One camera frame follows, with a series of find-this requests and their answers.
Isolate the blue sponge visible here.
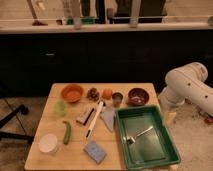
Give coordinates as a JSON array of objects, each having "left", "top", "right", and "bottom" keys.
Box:
[{"left": 84, "top": 141, "right": 107, "bottom": 164}]

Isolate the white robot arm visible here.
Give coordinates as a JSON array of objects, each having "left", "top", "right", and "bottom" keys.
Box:
[{"left": 158, "top": 62, "right": 213, "bottom": 117}]

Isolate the dark red bowl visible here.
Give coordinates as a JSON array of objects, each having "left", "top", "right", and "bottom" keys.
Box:
[{"left": 128, "top": 88, "right": 149, "bottom": 106}]

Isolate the orange bowl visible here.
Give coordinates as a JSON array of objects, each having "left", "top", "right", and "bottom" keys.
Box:
[{"left": 61, "top": 84, "right": 83, "bottom": 103}]

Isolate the orange fruit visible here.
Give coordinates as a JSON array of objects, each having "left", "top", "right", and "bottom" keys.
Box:
[{"left": 102, "top": 88, "right": 113, "bottom": 100}]

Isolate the small metal cup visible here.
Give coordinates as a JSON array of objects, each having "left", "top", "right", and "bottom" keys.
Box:
[{"left": 112, "top": 92, "right": 123, "bottom": 107}]

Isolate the brown pine cone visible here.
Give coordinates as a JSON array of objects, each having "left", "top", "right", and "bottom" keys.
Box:
[{"left": 87, "top": 88, "right": 100, "bottom": 101}]

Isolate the grey triangular cloth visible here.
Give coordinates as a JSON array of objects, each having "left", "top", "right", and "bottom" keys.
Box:
[{"left": 101, "top": 107, "right": 115, "bottom": 132}]

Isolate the light green cup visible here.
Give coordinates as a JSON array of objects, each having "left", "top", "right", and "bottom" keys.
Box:
[{"left": 54, "top": 101, "right": 66, "bottom": 117}]

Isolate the metal spoon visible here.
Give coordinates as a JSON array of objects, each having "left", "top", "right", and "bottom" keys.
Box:
[{"left": 126, "top": 126, "right": 153, "bottom": 144}]

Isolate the green cucumber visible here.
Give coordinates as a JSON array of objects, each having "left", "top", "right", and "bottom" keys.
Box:
[{"left": 63, "top": 121, "right": 71, "bottom": 145}]

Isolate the green plastic tray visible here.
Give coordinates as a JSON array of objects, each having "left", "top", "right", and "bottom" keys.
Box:
[{"left": 116, "top": 105, "right": 181, "bottom": 171}]

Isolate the dark counter cabinet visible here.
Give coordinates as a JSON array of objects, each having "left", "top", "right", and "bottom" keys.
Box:
[{"left": 0, "top": 25, "right": 213, "bottom": 97}]

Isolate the white round container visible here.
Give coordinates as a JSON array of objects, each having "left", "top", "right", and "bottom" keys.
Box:
[{"left": 39, "top": 134, "right": 58, "bottom": 154}]

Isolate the black chair base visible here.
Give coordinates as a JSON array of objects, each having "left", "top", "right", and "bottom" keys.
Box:
[{"left": 0, "top": 105, "right": 34, "bottom": 144}]

